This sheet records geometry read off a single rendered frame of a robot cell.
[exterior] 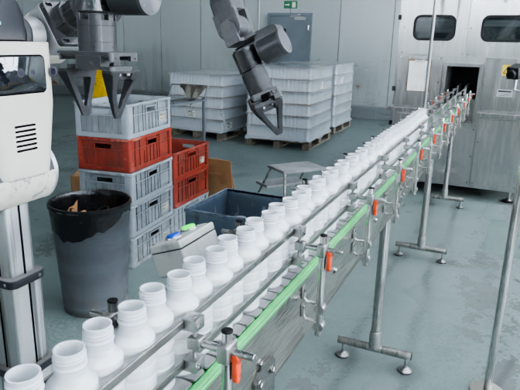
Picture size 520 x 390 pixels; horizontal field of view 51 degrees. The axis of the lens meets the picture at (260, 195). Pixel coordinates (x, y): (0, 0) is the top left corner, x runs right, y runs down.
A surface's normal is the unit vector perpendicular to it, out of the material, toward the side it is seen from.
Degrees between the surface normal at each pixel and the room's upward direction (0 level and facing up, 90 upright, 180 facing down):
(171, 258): 90
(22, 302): 90
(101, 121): 90
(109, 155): 90
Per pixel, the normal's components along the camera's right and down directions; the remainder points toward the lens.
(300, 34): -0.41, 0.24
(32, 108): 0.91, 0.14
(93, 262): 0.29, 0.33
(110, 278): 0.66, 0.28
